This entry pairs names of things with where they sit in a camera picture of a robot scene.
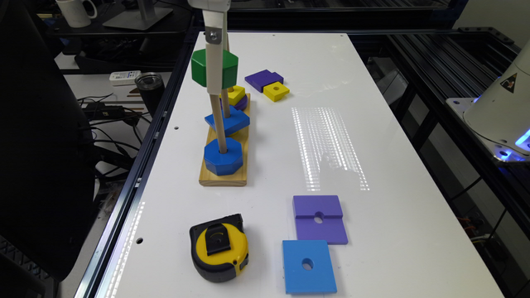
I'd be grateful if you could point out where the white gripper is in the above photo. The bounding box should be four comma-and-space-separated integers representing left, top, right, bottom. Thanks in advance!
187, 0, 231, 95

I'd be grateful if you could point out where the green octagonal block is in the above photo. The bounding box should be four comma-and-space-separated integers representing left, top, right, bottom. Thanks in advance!
191, 49, 239, 89

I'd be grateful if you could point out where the dark purple stepped block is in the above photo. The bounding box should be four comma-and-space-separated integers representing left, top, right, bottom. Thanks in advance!
244, 70, 284, 93

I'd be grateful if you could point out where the yellow block on peg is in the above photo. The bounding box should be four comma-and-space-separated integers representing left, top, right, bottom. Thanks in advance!
227, 85, 245, 106

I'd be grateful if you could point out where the purple round block on peg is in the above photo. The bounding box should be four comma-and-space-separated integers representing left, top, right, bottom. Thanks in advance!
228, 94, 248, 110

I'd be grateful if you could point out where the small yellow square block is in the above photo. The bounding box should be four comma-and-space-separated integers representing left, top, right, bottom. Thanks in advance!
263, 82, 290, 102

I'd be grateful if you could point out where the blue square block on peg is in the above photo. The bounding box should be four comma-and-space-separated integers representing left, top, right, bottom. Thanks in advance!
220, 106, 250, 136

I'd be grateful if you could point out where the blue octagonal block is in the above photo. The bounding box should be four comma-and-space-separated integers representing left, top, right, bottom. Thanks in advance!
204, 137, 243, 175

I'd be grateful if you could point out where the large purple square block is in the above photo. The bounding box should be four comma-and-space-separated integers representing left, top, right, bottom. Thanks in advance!
293, 195, 349, 245

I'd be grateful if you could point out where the large blue square block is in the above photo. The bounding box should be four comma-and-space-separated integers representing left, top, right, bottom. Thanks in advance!
282, 240, 337, 294

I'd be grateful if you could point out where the rear wooden peg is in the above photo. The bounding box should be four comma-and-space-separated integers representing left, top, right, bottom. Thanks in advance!
224, 33, 230, 52

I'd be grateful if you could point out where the wooden peg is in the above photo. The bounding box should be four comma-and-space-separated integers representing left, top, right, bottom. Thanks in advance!
221, 89, 231, 118
210, 94, 228, 154
224, 33, 230, 52

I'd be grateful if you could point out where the front wooden peg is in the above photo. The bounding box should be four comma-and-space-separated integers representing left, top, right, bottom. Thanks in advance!
210, 94, 228, 154

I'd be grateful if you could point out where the monitor stand base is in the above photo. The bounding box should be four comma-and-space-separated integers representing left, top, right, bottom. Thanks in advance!
103, 0, 173, 31

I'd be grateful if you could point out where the dark tumbler cup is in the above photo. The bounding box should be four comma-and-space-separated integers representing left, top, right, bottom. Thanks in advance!
135, 72, 165, 116

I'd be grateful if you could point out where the middle wooden peg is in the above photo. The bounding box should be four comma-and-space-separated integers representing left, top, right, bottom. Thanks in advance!
221, 89, 231, 118

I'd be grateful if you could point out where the white remote control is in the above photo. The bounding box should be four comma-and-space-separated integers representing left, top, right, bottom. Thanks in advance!
108, 70, 142, 86

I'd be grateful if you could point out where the white mug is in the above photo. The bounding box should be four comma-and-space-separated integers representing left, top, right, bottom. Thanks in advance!
55, 0, 98, 28

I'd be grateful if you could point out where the wooden peg base board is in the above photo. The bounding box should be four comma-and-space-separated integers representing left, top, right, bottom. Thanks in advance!
199, 108, 249, 186

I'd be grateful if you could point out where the yellow black tape measure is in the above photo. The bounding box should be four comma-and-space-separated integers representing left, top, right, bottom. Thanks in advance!
189, 214, 248, 283

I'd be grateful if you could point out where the black office chair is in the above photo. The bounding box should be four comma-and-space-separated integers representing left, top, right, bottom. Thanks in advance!
1, 1, 97, 281

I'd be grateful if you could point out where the black power adapter with cables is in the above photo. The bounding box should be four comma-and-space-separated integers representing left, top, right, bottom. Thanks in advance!
77, 94, 143, 127

